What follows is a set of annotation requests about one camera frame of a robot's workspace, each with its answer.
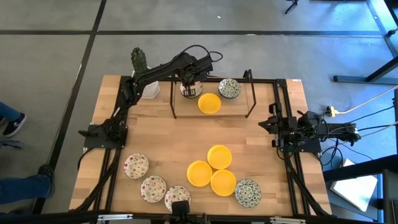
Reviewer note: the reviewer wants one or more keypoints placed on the green cactus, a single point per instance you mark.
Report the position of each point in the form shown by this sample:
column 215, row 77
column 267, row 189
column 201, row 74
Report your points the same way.
column 139, row 60

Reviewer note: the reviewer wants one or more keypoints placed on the red floral mini bowl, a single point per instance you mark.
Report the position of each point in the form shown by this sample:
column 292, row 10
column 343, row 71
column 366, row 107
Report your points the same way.
column 153, row 189
column 136, row 165
column 194, row 96
column 177, row 193

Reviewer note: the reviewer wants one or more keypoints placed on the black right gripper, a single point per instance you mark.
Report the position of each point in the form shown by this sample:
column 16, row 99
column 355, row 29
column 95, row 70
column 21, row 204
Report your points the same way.
column 287, row 127

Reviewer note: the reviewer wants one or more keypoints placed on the grey chair base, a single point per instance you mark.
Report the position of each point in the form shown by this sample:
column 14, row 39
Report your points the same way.
column 12, row 144

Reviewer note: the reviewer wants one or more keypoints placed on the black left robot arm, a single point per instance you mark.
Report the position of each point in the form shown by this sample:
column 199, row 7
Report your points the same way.
column 155, row 70

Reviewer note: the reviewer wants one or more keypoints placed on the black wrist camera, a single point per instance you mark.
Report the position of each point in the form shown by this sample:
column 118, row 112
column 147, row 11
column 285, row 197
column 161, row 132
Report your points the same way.
column 206, row 65
column 306, row 118

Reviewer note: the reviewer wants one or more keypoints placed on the blue floral mini bowl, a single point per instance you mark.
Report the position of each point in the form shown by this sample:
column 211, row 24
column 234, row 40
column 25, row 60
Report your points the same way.
column 248, row 193
column 229, row 88

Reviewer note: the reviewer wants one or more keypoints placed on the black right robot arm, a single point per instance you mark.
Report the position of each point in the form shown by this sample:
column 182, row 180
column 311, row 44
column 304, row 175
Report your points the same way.
column 335, row 129

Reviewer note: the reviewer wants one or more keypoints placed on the white plant pot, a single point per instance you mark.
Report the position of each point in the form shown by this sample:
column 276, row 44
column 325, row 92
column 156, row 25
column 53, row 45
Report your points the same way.
column 154, row 91

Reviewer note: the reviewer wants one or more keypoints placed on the black frame crossbar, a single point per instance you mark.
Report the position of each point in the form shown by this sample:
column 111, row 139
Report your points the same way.
column 149, row 216

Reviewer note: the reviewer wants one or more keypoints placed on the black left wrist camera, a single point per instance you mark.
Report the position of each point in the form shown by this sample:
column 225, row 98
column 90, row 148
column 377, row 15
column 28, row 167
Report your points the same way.
column 206, row 65

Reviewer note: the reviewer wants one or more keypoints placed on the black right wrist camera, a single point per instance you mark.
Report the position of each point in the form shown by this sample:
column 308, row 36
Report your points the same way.
column 306, row 118

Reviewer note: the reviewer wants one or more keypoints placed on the black stand pole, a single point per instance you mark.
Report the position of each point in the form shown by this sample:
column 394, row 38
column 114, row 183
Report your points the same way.
column 392, row 32

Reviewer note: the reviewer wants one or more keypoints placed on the silver aluminium bracket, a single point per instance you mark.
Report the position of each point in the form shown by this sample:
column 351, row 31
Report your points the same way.
column 287, row 220
column 115, row 216

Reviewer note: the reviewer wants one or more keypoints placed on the black table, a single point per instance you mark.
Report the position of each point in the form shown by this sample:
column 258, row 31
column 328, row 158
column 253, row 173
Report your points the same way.
column 351, row 171

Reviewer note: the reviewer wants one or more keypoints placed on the person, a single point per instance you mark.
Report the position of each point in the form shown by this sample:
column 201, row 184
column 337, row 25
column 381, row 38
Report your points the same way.
column 25, row 188
column 12, row 119

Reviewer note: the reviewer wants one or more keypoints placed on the wooden shelf black metal frame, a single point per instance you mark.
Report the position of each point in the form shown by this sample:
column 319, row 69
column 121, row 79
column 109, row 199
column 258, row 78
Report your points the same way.
column 186, row 109

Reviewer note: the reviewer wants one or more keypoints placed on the white panel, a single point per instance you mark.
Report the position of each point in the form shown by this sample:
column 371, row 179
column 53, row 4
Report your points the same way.
column 354, row 186

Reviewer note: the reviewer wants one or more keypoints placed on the black tripod foot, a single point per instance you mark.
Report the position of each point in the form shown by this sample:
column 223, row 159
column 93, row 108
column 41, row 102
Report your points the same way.
column 291, row 6

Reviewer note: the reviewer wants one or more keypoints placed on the black aluminium table frame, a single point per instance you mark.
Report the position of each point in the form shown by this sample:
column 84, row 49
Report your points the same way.
column 276, row 99

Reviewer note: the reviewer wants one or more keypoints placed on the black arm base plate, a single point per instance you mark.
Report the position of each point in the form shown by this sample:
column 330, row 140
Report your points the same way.
column 93, row 143
column 311, row 148

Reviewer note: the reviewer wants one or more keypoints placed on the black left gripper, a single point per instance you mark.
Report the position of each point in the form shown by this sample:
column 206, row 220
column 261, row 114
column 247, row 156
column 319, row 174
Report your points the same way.
column 189, row 73

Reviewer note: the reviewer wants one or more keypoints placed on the black stand beam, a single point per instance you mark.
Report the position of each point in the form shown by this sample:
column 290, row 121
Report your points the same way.
column 357, row 80

